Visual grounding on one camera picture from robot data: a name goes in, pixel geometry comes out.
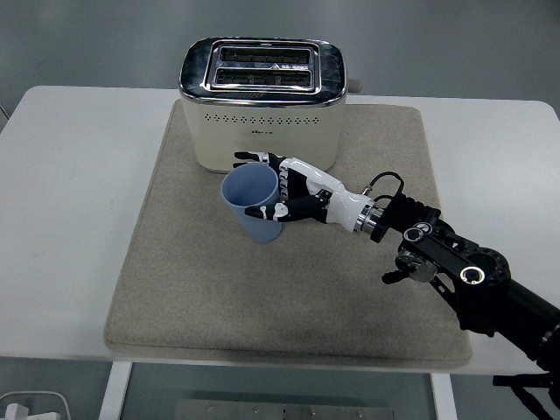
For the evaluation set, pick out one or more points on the white and black hand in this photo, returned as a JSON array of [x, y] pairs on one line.
[[345, 205]]

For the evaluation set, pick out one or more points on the blue ribbed plastic cup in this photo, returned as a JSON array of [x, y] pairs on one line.
[[260, 229]]

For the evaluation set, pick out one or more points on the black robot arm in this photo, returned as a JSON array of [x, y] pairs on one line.
[[516, 306]]

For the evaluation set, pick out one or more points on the cream and chrome toaster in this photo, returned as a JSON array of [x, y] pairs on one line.
[[262, 131]]

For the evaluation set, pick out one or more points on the beige fabric mat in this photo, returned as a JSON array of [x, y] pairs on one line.
[[271, 297]]

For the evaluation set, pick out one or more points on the grey metal plate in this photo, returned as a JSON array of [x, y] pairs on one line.
[[284, 411]]

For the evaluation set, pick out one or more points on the white table leg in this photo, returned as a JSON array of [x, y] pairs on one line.
[[444, 398], [114, 394]]

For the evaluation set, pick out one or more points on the black table control panel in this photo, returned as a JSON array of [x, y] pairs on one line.
[[503, 381]]

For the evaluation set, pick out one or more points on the white plastic tray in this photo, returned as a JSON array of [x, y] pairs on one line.
[[61, 404]]

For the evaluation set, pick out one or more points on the white plug block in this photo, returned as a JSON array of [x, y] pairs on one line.
[[17, 412]]

